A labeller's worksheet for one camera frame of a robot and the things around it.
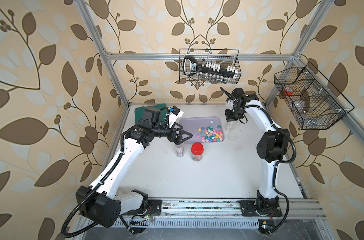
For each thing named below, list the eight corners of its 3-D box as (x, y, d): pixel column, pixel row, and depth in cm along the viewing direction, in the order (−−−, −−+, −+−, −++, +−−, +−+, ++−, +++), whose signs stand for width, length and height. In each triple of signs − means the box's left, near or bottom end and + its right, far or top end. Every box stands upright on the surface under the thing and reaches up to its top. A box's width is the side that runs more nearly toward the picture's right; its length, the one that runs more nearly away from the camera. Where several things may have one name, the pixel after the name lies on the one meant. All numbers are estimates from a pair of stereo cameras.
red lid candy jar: (191, 161, 92) (191, 152, 83) (191, 151, 96) (191, 142, 87) (202, 161, 92) (204, 152, 83) (201, 151, 96) (203, 142, 87)
